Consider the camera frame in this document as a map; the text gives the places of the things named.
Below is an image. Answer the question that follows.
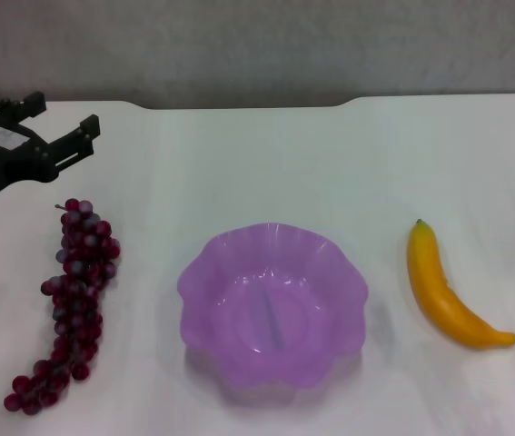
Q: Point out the dark red grape bunch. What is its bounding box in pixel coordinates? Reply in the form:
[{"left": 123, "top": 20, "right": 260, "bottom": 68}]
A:
[{"left": 3, "top": 198, "right": 122, "bottom": 417}]

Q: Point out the yellow banana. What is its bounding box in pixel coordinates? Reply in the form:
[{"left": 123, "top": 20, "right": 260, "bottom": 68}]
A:
[{"left": 406, "top": 219, "right": 515, "bottom": 350}]

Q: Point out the purple wavy plastic plate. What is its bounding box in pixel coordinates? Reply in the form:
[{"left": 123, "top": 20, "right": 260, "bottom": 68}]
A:
[{"left": 176, "top": 221, "right": 371, "bottom": 403}]

